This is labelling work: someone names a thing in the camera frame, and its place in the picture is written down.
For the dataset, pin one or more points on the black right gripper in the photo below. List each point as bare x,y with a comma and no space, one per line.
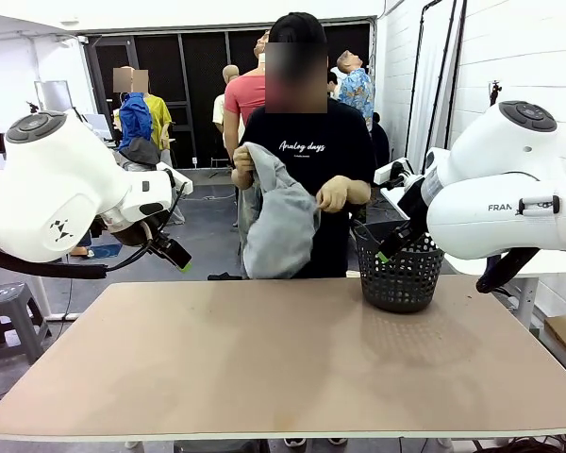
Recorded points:
412,207

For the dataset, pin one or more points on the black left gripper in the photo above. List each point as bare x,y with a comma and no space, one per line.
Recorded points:
159,243

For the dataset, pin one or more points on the grey training pants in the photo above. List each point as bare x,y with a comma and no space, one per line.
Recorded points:
278,222

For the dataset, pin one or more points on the person's right forearm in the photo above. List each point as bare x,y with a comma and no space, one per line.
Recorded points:
239,179

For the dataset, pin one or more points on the person's left forearm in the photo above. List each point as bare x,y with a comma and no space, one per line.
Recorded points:
361,189

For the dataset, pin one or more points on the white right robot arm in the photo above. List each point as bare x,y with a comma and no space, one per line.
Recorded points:
500,156

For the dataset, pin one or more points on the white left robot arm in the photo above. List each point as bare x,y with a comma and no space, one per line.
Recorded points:
52,179

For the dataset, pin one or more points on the person's left hand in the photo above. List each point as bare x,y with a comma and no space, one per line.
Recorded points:
335,196

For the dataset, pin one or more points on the person's right hand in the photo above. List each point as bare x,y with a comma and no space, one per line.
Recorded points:
244,158

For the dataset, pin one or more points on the black perforated plastic basket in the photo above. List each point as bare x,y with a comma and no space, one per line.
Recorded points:
396,288

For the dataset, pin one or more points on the person in black t-shirt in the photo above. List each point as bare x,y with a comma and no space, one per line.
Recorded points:
306,156

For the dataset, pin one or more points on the mannequin in floral shirt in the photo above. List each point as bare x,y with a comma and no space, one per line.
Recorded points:
358,92

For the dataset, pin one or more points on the mannequin in cream shirt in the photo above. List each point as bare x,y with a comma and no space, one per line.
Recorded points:
222,104

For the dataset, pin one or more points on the black tripod stand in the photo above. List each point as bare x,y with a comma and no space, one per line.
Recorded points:
495,94

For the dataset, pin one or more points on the grey plastic stool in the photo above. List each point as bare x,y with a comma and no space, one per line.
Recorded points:
4,297

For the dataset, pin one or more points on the dark sneaker white sole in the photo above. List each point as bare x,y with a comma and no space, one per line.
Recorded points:
337,441
294,442

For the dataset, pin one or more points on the grey framed whiteboard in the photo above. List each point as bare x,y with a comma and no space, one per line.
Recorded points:
52,96

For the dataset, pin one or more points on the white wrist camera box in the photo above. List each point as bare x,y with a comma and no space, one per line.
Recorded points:
389,173

